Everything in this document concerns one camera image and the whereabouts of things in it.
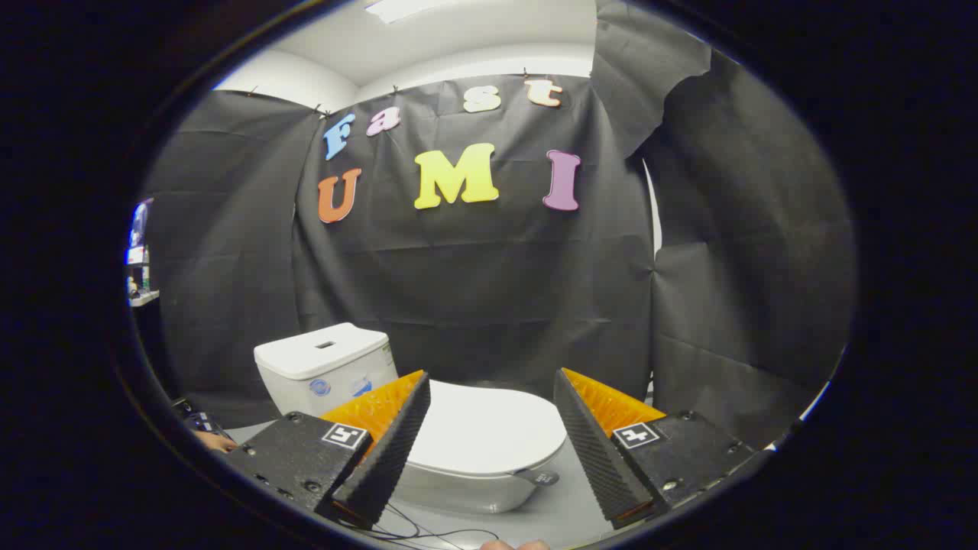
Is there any wall shelf with items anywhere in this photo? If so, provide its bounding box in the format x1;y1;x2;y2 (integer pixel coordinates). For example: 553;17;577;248
126;199;161;308

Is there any black backdrop cloth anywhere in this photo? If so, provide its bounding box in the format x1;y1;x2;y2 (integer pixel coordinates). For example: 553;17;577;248
141;0;857;451

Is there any white toilet lid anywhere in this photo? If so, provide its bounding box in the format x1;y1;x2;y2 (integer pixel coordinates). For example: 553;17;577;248
405;380;568;478

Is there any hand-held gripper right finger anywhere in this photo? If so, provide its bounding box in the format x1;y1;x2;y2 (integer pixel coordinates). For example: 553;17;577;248
553;367;756;530

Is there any ceiling light panel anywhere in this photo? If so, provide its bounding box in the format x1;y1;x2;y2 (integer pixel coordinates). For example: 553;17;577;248
365;0;429;24

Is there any tangle of thin black cables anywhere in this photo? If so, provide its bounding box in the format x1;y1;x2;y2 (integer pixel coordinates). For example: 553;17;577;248
359;500;501;550

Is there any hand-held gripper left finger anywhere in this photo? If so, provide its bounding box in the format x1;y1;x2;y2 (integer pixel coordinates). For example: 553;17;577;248
225;370;432;529

